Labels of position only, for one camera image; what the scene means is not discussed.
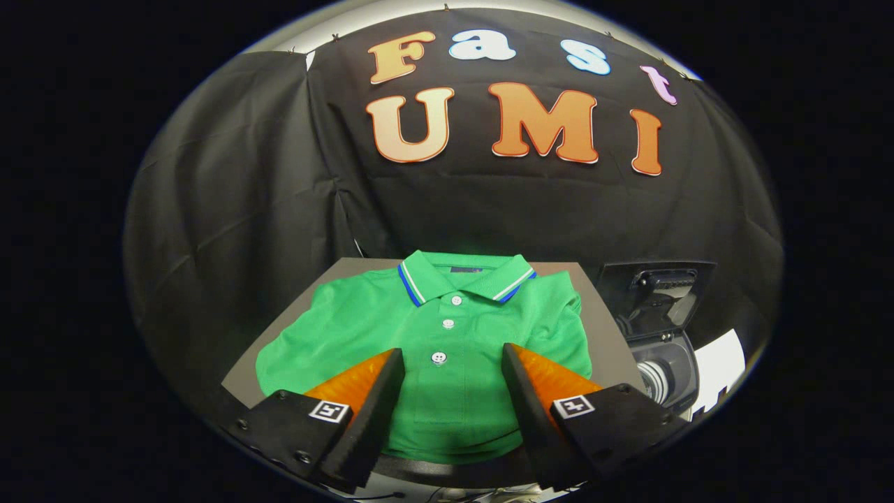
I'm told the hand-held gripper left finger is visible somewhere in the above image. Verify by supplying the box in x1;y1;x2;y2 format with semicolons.
223;347;406;493

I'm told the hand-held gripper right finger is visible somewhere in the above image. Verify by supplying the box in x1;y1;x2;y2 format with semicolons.
501;342;692;491

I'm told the green polo shirt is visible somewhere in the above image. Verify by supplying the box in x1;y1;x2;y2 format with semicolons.
255;249;594;466

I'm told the grey washing machine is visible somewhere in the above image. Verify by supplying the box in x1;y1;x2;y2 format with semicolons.
624;327;702;421

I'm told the white flat board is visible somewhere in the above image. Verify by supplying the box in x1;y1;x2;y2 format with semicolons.
691;328;747;421

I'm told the black backdrop cloth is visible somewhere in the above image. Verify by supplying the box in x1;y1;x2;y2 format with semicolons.
124;6;784;420

